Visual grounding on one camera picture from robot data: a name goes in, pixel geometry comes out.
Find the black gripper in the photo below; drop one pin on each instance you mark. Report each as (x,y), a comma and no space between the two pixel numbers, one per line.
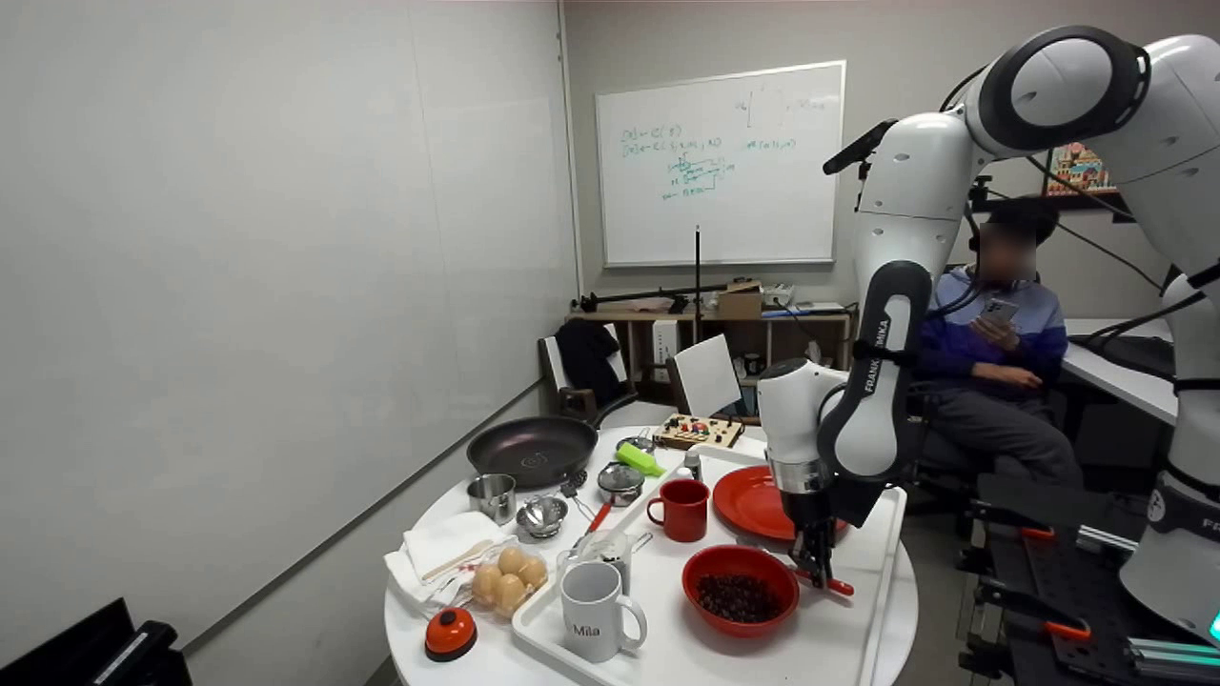
(812,510)

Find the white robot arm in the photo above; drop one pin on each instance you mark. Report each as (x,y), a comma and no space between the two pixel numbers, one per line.
(891,178)

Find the red plate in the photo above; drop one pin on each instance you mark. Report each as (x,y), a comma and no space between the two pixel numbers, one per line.
(754,499)

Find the white plastic tray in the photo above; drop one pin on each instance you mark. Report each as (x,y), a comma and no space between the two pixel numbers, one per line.
(862,622)

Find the dark brown beans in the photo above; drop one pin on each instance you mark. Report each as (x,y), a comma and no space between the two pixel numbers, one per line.
(741,597)

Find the red bowl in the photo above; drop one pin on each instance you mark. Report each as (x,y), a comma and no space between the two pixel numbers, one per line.
(741,627)

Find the red mug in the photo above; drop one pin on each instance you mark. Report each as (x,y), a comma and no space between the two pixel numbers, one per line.
(689,510)

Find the black office chair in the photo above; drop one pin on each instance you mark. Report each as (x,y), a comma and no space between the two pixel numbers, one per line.
(941,450)

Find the green plastic tool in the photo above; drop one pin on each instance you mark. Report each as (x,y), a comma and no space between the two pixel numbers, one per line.
(640,458)

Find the white paper sheet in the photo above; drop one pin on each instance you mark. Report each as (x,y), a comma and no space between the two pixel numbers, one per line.
(707,376)

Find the white mug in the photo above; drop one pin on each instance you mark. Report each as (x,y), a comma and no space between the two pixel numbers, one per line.
(594,613)

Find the seated person in blue jacket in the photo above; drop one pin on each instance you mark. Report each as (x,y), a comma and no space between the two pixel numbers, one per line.
(1004,383)

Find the small cardboard box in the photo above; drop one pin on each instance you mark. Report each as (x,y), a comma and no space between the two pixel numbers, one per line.
(737,301)

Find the small steel bowl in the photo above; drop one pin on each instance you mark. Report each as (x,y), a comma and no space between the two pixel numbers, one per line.
(543,518)

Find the black jacket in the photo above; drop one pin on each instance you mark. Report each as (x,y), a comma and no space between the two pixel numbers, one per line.
(589,363)

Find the black frying pan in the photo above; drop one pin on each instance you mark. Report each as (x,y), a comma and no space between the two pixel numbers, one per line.
(526,450)

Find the black boom stand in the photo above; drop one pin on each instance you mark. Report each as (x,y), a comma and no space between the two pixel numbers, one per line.
(634,298)

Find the small steel cup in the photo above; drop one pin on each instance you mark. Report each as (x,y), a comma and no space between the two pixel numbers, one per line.
(491,498)

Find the white desk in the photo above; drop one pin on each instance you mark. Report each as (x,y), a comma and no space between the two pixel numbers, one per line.
(1126,376)

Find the white paper napkins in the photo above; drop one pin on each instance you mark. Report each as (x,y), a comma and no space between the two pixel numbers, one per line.
(439,538)

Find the whiteboard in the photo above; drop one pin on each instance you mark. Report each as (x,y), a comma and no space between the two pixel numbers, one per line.
(726,165)

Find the black stereo camera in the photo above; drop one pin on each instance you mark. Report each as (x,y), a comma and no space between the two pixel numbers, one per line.
(852,148)

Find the colourful wall poster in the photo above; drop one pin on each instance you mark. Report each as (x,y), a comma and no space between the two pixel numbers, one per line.
(1079,167)

